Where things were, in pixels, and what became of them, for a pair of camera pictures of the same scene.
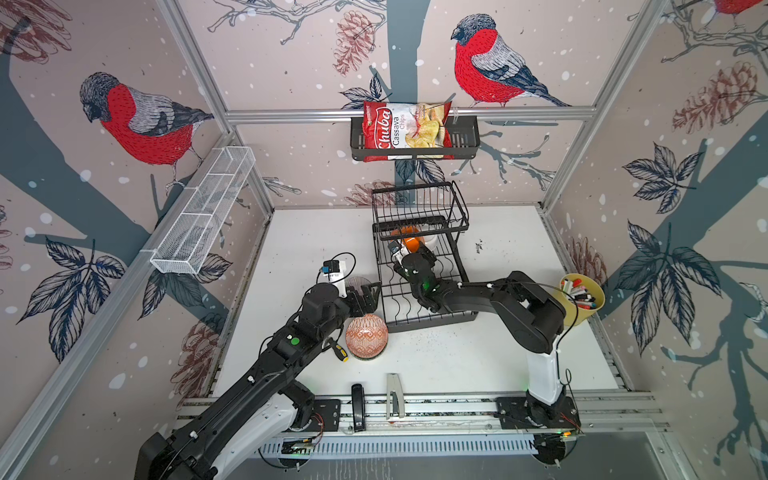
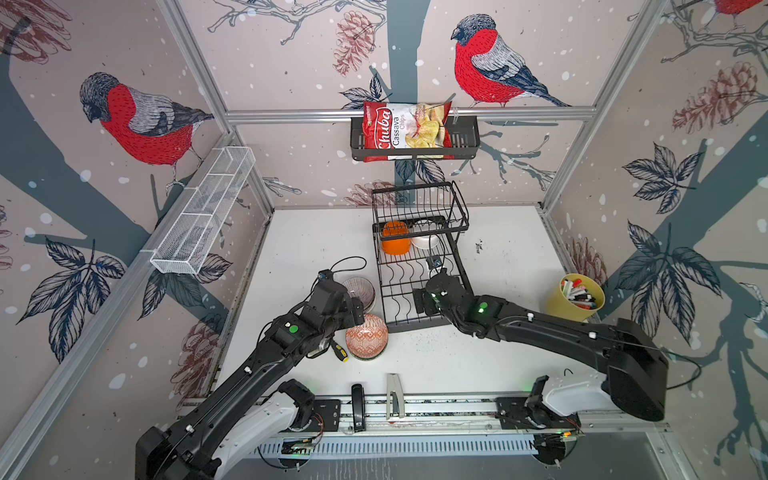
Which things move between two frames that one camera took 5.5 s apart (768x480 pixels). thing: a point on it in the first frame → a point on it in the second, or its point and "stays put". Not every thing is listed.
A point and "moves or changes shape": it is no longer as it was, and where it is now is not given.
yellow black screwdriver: (338, 351) stays put
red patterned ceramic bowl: (366, 336) stays put
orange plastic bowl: (410, 235) moves or changes shape
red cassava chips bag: (395, 125) stays put
